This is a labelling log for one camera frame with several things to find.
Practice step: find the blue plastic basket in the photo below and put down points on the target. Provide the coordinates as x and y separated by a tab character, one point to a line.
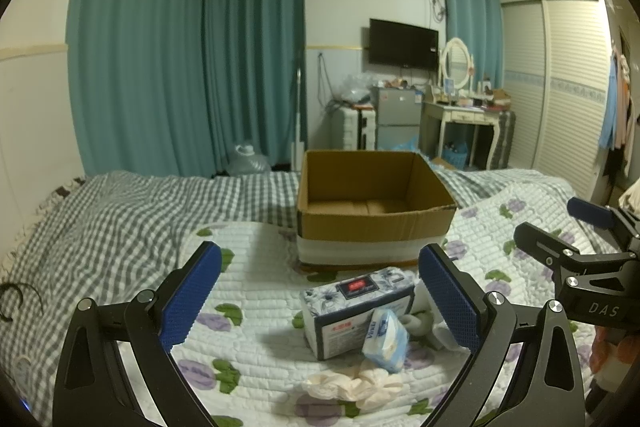
456	154

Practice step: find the large floral tissue pack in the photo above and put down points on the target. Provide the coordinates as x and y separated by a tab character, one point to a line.
336	316

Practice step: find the white oval vanity mirror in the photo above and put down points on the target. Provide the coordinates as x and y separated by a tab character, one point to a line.
456	66

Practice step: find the small blue tissue pack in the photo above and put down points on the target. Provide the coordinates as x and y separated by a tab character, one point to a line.
386	341

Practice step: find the white cloth bag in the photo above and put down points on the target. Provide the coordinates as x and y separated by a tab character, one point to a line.
367	386

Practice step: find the grey checkered bed sheet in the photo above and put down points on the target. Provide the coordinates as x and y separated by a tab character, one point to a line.
110	236

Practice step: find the white socks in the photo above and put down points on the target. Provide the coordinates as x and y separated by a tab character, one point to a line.
424	322

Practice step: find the clear water jug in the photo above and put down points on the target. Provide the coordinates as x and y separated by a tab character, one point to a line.
245	160

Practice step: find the large teal curtain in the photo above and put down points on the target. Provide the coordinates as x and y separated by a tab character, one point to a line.
162	87

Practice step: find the white sliding wardrobe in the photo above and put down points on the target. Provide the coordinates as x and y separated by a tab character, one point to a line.
556	59

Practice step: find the narrow teal window curtain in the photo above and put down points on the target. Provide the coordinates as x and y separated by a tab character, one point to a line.
479	24

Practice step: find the brown cardboard box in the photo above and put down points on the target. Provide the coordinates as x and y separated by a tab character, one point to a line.
369	208

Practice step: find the black hair band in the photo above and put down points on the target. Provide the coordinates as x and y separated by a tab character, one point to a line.
17	288

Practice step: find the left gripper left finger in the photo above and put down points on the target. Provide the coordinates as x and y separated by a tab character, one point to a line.
92	387

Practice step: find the white flat mop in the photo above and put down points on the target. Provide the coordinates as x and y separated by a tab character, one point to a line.
298	144

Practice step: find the dark striped suitcase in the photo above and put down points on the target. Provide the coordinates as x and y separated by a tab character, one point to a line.
501	142

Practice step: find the black wall television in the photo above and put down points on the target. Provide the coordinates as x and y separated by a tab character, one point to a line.
403	45

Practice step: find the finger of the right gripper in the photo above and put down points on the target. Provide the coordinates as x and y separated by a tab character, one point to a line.
558	255
598	216

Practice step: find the white suitcase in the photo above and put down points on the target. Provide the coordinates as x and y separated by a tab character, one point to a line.
353	128

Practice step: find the white dressing table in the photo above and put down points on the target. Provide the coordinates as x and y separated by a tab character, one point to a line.
471	116

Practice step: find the silver mini fridge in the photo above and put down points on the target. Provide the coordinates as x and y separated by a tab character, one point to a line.
398	115

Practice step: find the floral white quilt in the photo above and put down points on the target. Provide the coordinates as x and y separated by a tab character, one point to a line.
275	345

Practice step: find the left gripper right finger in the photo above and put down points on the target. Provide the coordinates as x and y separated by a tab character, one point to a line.
546	385

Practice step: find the box of blue bags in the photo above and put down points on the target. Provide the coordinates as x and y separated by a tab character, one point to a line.
413	146

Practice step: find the hanging clothes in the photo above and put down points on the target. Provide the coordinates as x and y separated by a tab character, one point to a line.
620	116

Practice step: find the clear plastic bag pile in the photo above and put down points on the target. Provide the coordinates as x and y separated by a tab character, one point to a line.
356	89

